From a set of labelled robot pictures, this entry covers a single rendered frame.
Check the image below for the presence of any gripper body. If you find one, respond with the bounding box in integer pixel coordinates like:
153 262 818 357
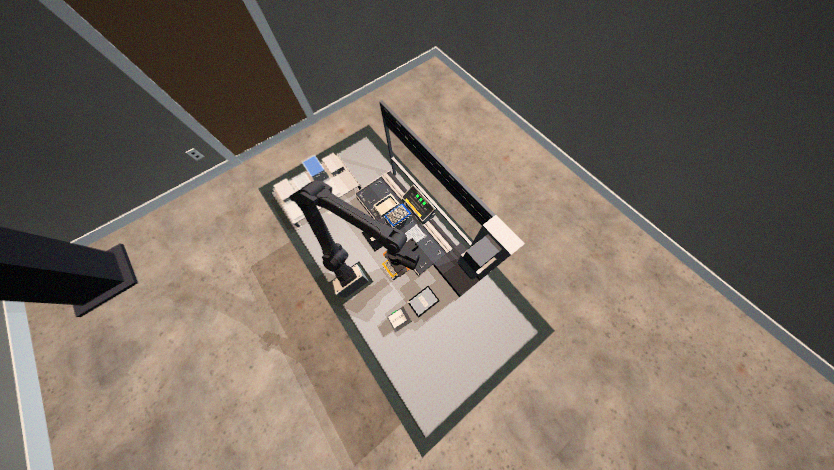
384 253 408 276

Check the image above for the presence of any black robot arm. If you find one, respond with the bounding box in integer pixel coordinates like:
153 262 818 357
289 180 419 287

